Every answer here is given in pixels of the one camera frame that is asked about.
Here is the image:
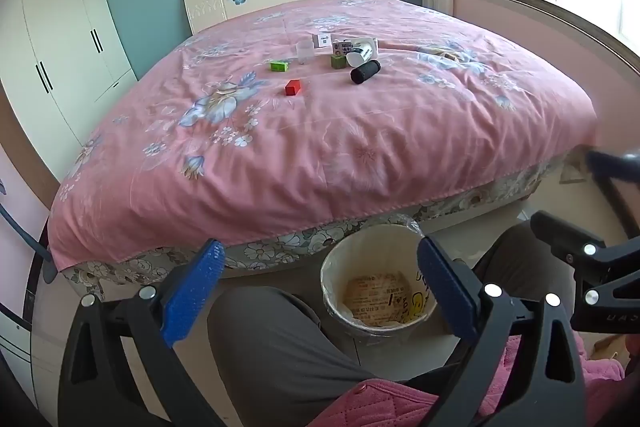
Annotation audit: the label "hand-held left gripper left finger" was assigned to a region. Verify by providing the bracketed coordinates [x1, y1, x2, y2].
[57, 237, 226, 427]

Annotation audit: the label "white milk carton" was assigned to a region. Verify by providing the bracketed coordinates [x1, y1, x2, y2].
[333, 37, 379, 58]

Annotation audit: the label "blue cable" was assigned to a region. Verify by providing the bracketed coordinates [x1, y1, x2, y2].
[0, 189, 58, 284]

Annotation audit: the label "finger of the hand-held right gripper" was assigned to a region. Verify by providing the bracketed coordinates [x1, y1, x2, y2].
[530, 210, 603, 264]
[584, 148, 640, 250]

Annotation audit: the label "pink floral bedspread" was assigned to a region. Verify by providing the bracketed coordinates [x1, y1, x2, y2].
[47, 0, 599, 276]

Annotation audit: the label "beige waste bin with liner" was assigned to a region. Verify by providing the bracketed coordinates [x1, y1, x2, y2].
[319, 218, 439, 349]

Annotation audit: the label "person's grey trousers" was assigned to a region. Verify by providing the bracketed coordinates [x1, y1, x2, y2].
[206, 222, 581, 427]

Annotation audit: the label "pink quilted jacket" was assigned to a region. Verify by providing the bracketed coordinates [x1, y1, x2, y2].
[324, 332, 627, 427]

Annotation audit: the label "grey floral bed sheet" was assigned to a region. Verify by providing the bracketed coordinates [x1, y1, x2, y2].
[59, 156, 568, 304]

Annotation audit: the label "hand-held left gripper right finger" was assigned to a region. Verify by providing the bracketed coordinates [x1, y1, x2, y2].
[417, 234, 587, 427]

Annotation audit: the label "white wardrobe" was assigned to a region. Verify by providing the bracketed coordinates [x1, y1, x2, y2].
[0, 0, 139, 184]

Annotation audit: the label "black cylinder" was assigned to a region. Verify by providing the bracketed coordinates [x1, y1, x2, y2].
[349, 59, 383, 86]

